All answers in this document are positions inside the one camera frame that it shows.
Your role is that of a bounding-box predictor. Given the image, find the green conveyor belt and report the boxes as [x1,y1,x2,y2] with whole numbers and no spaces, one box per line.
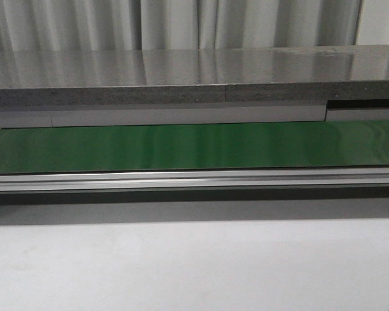
[0,121,389,174]

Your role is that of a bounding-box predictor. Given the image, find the white pleated curtain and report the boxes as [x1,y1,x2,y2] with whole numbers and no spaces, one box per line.
[0,1,389,52]

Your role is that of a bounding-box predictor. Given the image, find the grey rail segment right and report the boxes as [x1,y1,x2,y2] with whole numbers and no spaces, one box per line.
[325,99,389,121]

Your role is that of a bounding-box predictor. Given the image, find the front aluminium conveyor rail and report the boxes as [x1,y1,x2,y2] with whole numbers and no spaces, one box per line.
[0,167,389,193]

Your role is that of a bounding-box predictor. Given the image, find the rear grey conveyor rail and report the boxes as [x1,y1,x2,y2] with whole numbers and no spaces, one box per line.
[0,100,326,129]

